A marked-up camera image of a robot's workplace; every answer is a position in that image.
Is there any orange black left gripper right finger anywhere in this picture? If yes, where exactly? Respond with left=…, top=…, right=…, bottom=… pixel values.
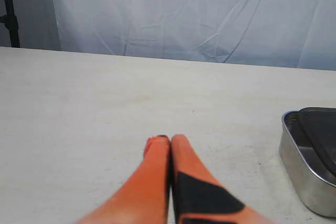
left=171, top=134, right=272, bottom=223

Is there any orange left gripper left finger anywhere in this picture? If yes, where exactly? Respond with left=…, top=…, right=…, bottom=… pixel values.
left=77, top=135, right=171, bottom=223

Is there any stainless steel lunch box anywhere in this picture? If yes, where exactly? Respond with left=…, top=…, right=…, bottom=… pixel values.
left=279, top=111, right=335, bottom=218

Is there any black stand pole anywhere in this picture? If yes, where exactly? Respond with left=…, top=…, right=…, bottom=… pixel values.
left=1, top=0, right=20, bottom=48

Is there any blue-grey backdrop cloth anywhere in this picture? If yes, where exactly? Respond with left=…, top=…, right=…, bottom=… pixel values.
left=13, top=0, right=335, bottom=70

